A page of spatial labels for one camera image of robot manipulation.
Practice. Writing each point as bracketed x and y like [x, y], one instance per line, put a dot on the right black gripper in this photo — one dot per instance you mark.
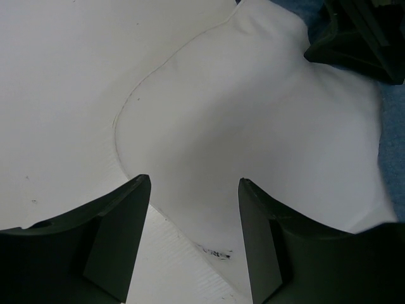
[366, 37]

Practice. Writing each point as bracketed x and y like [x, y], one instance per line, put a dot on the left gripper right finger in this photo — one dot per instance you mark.
[292, 258]

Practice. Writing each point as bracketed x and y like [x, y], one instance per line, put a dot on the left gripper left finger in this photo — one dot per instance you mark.
[86, 255]

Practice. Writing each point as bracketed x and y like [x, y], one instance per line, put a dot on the blue pillowcase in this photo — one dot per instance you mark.
[391, 145]

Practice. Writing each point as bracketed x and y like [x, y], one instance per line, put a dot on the white pillow with yellow edge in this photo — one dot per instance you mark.
[240, 101]

